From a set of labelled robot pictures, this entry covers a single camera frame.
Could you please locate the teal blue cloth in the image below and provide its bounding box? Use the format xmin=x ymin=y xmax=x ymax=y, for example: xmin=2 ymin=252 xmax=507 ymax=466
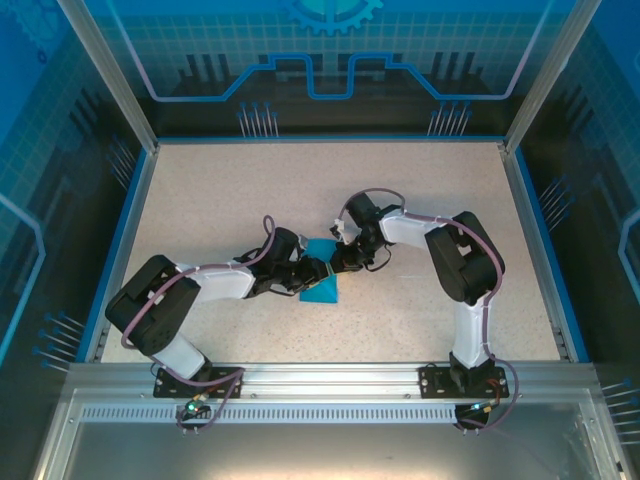
xmin=298 ymin=238 xmax=342 ymax=305

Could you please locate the small green-lit controller board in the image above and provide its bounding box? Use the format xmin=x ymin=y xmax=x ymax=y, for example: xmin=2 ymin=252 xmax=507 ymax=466
xmin=180 ymin=393 xmax=210 ymax=420
xmin=467 ymin=399 xmax=503 ymax=417

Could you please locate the grey metal tray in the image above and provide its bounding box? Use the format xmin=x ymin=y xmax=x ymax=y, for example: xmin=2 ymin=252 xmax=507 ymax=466
xmin=32 ymin=387 xmax=631 ymax=480

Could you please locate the blue table border strip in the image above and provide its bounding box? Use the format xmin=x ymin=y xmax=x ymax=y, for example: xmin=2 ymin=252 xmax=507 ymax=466
xmin=513 ymin=147 xmax=592 ymax=364
xmin=73 ymin=147 xmax=153 ymax=364

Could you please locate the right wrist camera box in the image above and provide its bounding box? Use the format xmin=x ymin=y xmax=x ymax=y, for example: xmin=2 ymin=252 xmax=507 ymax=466
xmin=328 ymin=218 xmax=352 ymax=246

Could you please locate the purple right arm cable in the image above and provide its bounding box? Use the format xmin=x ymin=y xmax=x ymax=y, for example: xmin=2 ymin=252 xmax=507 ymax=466
xmin=335 ymin=187 xmax=520 ymax=437

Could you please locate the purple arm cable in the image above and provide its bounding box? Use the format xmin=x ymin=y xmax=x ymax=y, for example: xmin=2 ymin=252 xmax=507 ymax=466
xmin=121 ymin=214 xmax=279 ymax=437
xmin=335 ymin=187 xmax=520 ymax=437

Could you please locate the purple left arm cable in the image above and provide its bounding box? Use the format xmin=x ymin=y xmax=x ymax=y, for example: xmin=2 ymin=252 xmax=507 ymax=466
xmin=121 ymin=214 xmax=279 ymax=437

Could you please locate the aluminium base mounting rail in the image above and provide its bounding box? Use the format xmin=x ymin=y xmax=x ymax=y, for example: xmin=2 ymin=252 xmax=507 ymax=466
xmin=67 ymin=362 xmax=599 ymax=401

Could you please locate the slotted metal cable duct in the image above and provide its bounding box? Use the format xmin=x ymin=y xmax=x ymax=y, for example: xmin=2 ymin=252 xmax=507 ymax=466
xmin=79 ymin=404 xmax=506 ymax=426

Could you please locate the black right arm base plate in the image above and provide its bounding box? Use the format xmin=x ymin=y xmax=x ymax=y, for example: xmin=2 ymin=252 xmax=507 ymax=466
xmin=418 ymin=364 xmax=507 ymax=400

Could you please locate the aluminium side rail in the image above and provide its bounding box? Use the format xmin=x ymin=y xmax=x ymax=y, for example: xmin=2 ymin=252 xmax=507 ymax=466
xmin=498 ymin=141 xmax=576 ymax=362
xmin=83 ymin=143 xmax=162 ymax=365

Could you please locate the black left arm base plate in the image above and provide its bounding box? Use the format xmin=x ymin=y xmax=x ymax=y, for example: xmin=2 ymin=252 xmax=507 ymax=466
xmin=152 ymin=366 xmax=245 ymax=400

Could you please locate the aluminium upright post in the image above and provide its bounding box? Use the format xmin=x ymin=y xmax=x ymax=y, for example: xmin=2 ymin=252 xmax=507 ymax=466
xmin=501 ymin=0 xmax=605 ymax=156
xmin=55 ymin=0 xmax=162 ymax=157

